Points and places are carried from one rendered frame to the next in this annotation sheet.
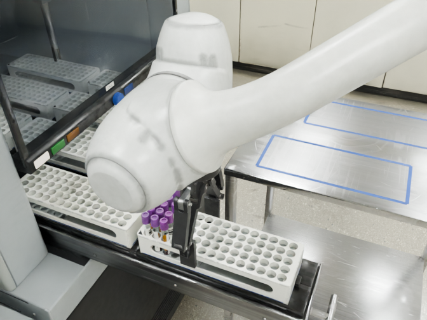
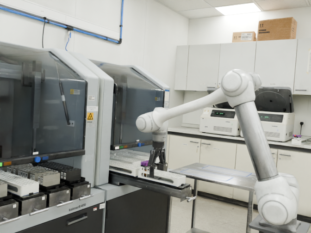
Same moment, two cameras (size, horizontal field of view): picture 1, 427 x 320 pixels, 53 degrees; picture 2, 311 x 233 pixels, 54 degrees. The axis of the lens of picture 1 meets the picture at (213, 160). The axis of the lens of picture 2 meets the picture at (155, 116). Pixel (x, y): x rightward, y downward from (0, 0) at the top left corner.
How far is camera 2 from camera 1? 1.38 m
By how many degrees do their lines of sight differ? 36
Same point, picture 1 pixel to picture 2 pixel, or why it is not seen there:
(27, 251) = (104, 175)
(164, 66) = not seen: hidden behind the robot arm
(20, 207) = (107, 160)
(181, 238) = (150, 162)
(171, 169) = (151, 121)
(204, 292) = (154, 186)
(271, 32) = not seen: hidden behind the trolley
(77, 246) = (118, 178)
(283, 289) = (176, 180)
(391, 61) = (190, 108)
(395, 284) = not seen: outside the picture
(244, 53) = (200, 185)
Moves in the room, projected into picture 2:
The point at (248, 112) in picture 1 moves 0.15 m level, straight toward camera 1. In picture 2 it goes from (165, 112) to (158, 113)
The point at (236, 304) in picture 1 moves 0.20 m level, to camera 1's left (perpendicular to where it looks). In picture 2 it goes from (163, 188) to (130, 185)
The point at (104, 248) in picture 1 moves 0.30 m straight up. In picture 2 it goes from (127, 177) to (129, 131)
